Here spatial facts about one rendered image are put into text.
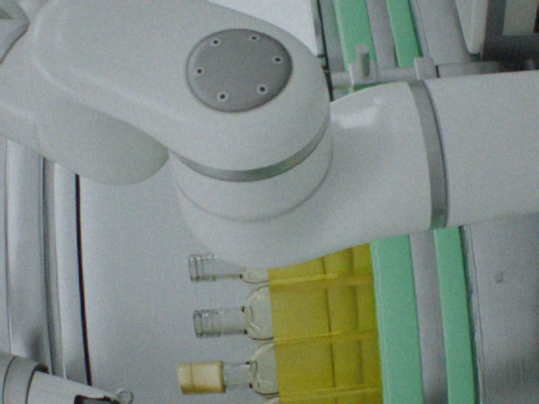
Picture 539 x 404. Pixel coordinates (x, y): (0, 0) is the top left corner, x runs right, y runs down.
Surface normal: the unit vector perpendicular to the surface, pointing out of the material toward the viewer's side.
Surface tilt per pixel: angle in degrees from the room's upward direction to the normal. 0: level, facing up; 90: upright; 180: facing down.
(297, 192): 121
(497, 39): 90
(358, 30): 90
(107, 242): 90
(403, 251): 90
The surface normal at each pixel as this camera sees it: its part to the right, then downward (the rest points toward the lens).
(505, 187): 0.08, 0.53
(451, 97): -0.09, -0.70
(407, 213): 0.07, 0.71
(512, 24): 0.08, 0.92
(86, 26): -0.16, -0.41
